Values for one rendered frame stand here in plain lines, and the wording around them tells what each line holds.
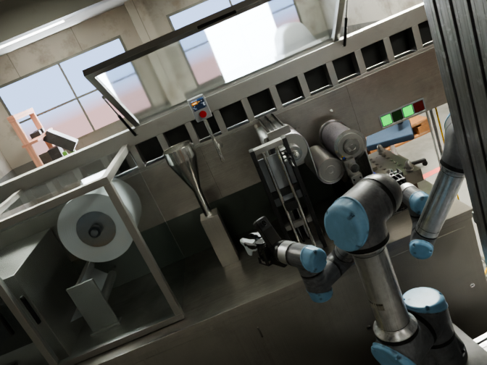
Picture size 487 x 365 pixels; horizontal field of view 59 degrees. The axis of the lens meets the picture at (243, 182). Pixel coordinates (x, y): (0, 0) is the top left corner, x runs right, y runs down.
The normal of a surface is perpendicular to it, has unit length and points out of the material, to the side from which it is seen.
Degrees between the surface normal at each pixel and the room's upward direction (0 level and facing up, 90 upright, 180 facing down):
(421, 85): 90
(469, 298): 90
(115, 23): 90
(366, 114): 90
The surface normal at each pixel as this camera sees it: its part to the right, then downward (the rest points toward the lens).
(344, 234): -0.75, 0.38
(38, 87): 0.22, 0.26
